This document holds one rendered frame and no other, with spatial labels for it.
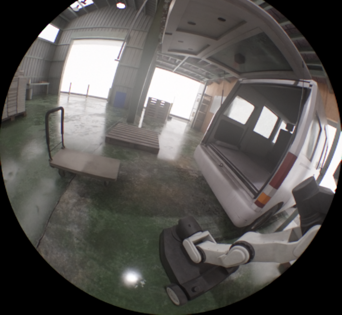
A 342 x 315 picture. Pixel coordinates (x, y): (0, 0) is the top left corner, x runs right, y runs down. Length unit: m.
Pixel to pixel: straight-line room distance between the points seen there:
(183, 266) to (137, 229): 0.53
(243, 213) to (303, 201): 0.73
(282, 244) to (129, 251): 0.99
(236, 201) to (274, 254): 0.72
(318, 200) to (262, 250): 0.31
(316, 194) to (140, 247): 1.14
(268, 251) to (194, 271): 0.56
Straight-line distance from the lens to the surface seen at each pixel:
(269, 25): 0.99
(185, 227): 0.94
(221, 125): 2.07
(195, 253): 0.89
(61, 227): 1.26
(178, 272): 0.97
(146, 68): 4.10
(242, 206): 1.16
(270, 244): 0.62
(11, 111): 4.36
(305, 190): 0.52
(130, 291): 1.07
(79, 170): 1.41
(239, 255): 0.65
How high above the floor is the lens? 1.07
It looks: 20 degrees down
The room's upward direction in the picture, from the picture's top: 19 degrees clockwise
